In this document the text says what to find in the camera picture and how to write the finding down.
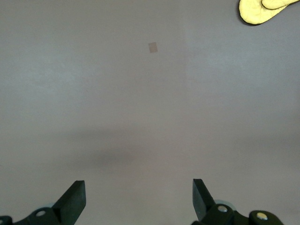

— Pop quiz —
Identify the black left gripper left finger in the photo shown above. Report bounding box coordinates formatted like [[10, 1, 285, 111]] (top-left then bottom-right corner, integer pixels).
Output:
[[0, 180, 87, 225]]

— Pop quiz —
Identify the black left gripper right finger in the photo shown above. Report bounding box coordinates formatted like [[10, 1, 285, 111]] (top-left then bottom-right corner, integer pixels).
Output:
[[190, 179, 286, 225]]

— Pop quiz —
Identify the yellow quilted oven mitt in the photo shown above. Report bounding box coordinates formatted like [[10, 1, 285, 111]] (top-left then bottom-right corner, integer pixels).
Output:
[[238, 0, 293, 26], [261, 0, 300, 10]]

